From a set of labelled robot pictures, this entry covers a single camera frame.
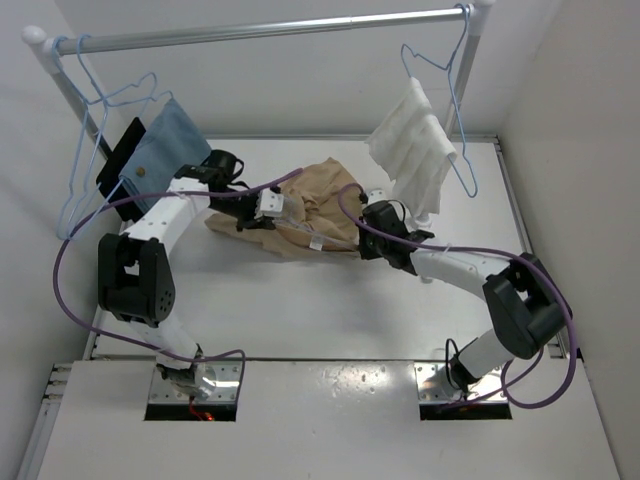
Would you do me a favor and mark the metal clothes rack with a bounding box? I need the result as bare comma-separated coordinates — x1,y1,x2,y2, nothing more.
20,0,496,284

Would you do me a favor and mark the blue hanger with denim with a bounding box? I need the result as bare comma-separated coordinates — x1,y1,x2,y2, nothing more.
53,33,176,243

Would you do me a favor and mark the light blue wire hanger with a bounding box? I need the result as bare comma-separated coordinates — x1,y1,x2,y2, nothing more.
275,215,358,252

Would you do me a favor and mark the empty light blue hanger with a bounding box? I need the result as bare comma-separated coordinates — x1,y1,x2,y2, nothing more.
55,34,157,241

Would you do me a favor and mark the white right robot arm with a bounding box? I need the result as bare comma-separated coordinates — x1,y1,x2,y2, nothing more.
359,200,570,393

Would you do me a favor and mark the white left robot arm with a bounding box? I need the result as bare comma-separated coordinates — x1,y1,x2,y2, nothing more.
98,150,285,392

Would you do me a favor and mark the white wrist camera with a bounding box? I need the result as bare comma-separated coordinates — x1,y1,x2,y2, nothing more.
359,188,388,205
256,189,285,218

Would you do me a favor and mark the white cloth on hanger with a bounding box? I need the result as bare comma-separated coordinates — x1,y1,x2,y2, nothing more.
366,77,457,217

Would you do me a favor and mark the black cloth on hanger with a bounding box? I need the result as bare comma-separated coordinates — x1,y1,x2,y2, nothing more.
96,117,146,203

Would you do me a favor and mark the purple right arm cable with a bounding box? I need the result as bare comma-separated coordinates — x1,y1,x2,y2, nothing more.
337,182,581,409

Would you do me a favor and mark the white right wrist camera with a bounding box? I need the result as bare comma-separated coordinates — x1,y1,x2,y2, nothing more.
359,188,388,205

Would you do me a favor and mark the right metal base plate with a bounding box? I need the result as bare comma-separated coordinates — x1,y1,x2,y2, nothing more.
413,361,512,421

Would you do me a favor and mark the beige t shirt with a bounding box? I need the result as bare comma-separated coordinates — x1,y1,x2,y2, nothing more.
205,158,362,259

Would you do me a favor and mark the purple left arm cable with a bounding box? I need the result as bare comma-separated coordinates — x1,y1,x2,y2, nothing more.
52,168,306,396

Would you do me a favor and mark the blue denim cloth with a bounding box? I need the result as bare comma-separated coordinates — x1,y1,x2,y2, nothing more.
119,99,211,196

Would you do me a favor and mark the blue hanger with white cloth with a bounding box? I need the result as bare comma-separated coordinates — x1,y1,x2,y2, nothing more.
400,3,486,199

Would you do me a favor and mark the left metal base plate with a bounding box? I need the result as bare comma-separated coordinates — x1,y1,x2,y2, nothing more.
144,361,243,422

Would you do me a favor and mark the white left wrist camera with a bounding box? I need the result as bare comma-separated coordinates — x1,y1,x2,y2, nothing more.
256,189,285,218

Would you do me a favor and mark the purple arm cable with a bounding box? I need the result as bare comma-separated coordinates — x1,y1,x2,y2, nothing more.
52,168,306,396
337,182,581,409

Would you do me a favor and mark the metal base plate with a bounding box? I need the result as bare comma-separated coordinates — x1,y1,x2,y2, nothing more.
413,361,512,421
144,361,243,422

